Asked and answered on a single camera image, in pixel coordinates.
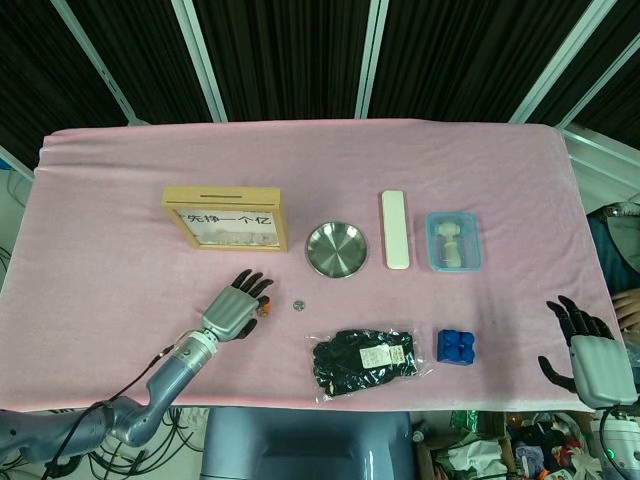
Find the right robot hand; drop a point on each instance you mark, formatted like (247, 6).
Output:
(602, 370)

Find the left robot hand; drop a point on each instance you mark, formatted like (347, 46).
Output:
(230, 312)

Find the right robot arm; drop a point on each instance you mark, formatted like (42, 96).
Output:
(620, 442)

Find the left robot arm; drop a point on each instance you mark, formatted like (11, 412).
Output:
(170, 375)

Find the seated person in dark clothes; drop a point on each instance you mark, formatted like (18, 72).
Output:
(607, 260)

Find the round stainless steel dish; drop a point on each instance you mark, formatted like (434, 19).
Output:
(337, 250)

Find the black gloves in plastic bag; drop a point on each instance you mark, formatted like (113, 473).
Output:
(350, 360)

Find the blue-grey robot torso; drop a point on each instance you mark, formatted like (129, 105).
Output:
(300, 440)

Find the cardboard box of clutter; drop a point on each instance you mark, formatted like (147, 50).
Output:
(480, 450)

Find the blue building block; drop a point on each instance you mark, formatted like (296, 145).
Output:
(455, 347)

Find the clear container with blue lid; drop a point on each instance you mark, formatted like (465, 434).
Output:
(477, 260)

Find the pink tablecloth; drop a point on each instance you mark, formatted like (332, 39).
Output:
(150, 150)

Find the white oblong case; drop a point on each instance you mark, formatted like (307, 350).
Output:
(396, 230)

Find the cream toy inside container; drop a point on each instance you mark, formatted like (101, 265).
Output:
(450, 252)

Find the black curtain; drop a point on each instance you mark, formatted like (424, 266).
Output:
(290, 50)

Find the wooden coin box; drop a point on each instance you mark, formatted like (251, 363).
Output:
(220, 196)

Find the white aluminium frame post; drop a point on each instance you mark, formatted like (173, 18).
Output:
(100, 70)
(371, 55)
(555, 60)
(200, 60)

